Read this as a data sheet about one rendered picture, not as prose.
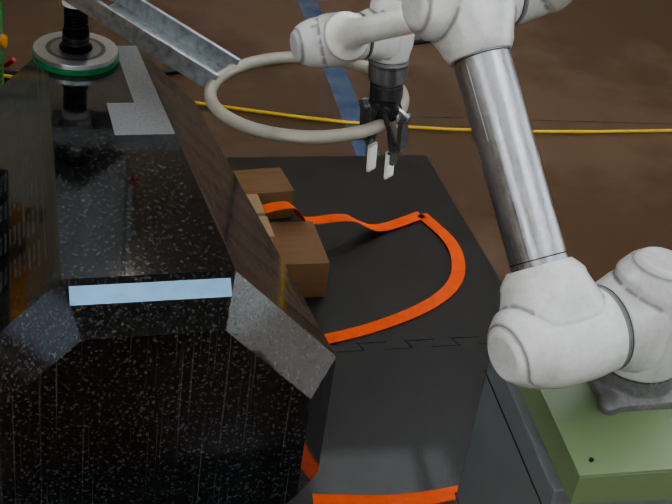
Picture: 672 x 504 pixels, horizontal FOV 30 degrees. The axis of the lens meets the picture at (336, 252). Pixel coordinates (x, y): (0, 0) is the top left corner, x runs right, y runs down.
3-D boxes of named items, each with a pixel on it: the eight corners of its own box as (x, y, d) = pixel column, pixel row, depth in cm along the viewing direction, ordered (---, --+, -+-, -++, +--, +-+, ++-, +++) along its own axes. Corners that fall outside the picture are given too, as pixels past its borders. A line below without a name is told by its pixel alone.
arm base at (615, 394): (649, 332, 244) (656, 310, 241) (697, 409, 226) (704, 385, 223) (561, 337, 240) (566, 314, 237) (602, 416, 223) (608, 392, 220)
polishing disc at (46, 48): (123, 69, 317) (123, 65, 316) (37, 71, 310) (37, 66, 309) (111, 34, 333) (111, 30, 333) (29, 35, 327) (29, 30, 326)
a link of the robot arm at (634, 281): (701, 371, 226) (732, 272, 214) (622, 397, 219) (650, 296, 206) (643, 320, 238) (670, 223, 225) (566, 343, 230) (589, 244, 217)
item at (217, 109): (165, 117, 289) (165, 105, 287) (260, 46, 328) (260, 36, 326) (362, 163, 273) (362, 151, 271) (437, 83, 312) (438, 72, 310)
